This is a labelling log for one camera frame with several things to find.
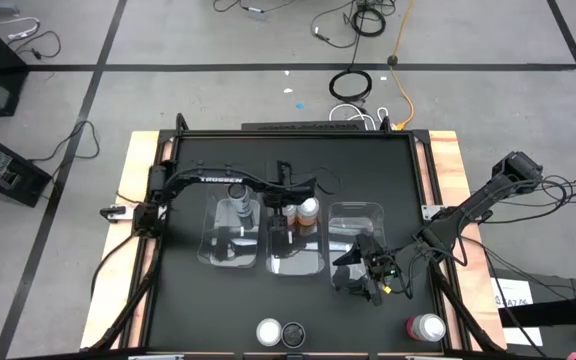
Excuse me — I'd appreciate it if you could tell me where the dark grey box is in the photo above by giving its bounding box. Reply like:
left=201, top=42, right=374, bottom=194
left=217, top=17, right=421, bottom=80
left=487, top=268, right=576, bottom=360

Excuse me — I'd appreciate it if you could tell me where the clear plastic bin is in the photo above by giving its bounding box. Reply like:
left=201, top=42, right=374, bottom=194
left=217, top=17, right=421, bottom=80
left=196, top=183, right=262, bottom=269
left=265, top=198, right=326, bottom=277
left=327, top=200, right=387, bottom=290

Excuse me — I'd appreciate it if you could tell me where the coiled black cable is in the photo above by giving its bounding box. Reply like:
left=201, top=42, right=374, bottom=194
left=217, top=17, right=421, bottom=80
left=350, top=3, right=387, bottom=39
left=328, top=68, right=374, bottom=104

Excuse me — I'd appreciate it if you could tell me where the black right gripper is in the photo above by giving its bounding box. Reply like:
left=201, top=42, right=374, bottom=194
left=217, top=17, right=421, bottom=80
left=332, top=232, right=412, bottom=306

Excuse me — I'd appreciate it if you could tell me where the black table frame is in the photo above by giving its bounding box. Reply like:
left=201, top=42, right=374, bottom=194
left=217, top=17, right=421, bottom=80
left=137, top=113, right=452, bottom=354

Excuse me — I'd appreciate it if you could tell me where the red bottle white cap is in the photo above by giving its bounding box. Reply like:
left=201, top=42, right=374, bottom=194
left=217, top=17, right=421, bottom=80
left=405, top=312, right=447, bottom=344

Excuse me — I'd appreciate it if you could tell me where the white printed paper sheet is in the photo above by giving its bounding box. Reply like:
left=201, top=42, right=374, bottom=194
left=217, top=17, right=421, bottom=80
left=489, top=277, right=545, bottom=348

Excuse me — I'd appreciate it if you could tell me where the black frame strut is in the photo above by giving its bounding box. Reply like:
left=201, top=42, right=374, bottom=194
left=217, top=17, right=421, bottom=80
left=87, top=234, right=165, bottom=352
left=425, top=249, right=494, bottom=354

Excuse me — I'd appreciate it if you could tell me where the orange cable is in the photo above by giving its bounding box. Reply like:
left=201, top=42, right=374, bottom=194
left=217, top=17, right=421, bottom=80
left=389, top=0, right=416, bottom=131

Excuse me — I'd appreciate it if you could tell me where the black flat bar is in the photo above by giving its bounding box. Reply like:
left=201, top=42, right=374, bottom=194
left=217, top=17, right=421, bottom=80
left=497, top=293, right=576, bottom=330

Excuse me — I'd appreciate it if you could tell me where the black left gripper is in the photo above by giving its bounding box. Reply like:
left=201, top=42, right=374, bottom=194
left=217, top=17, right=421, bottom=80
left=262, top=185, right=318, bottom=254

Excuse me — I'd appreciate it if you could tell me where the orange bottle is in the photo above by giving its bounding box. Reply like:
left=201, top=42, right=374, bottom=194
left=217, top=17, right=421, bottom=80
left=296, top=196, right=322, bottom=237

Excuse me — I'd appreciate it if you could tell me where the light wooden base board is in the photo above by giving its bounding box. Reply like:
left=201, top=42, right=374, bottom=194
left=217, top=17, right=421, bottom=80
left=80, top=130, right=509, bottom=351

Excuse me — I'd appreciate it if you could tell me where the red and white Spindrift can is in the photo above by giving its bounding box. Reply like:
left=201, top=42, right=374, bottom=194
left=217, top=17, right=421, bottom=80
left=255, top=317, right=284, bottom=348

